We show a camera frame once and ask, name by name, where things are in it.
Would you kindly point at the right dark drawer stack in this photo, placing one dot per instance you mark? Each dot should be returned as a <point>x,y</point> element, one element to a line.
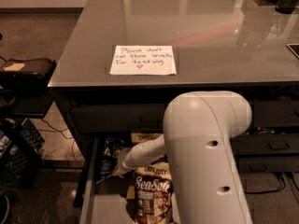
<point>271,144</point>

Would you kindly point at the black mesh cup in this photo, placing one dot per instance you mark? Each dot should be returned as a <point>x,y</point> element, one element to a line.
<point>286,6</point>

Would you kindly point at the blue Kettle chip bag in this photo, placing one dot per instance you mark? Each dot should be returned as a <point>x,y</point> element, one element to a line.
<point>108,156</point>

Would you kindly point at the white handwritten paper note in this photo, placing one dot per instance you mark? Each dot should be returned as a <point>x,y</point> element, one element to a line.
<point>143,60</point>

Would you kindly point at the grey cabinet counter unit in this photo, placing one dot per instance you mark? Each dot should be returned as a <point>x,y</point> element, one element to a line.
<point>234,45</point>

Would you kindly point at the black chair with armrest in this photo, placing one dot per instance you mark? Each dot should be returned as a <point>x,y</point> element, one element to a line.
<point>24,87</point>

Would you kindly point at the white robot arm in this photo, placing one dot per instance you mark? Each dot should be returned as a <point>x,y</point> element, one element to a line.
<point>197,130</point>

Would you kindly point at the closed dark top drawer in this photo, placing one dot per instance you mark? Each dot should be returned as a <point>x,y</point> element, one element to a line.
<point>118,118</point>

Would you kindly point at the rear Late July SeaSalt bag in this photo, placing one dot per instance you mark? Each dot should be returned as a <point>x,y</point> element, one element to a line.
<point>137,138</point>

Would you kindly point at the dark tablet on counter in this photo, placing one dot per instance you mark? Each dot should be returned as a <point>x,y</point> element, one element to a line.
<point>294,48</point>

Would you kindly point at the black plastic crate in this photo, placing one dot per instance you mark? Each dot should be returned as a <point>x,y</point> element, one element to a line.
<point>19,163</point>

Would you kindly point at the late july seasalt bag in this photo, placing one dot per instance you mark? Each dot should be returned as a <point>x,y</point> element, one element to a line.
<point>152,194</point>
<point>137,138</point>

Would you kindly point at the front Late July SeaSalt bag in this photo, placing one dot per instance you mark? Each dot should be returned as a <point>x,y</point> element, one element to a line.
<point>152,194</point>

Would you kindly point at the open grey middle drawer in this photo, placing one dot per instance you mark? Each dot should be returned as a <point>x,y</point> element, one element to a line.
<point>112,200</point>

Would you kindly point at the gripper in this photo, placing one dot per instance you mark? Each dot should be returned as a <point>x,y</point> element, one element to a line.
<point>127,159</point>

